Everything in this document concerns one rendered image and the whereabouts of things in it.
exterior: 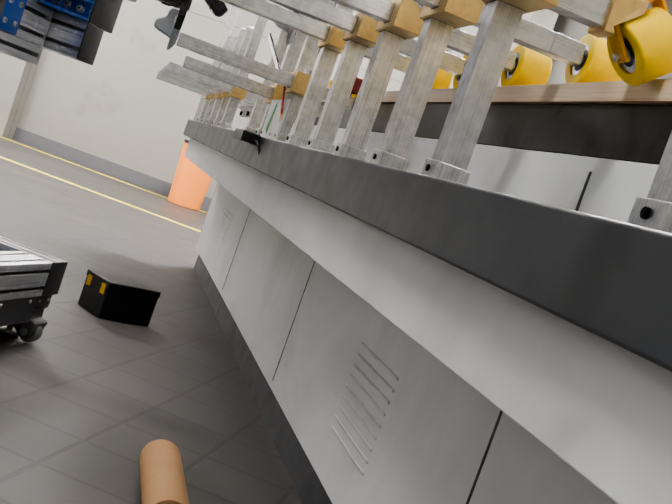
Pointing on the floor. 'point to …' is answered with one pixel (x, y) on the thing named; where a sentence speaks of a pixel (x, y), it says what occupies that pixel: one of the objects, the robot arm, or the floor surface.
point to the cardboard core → (162, 474)
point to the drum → (188, 183)
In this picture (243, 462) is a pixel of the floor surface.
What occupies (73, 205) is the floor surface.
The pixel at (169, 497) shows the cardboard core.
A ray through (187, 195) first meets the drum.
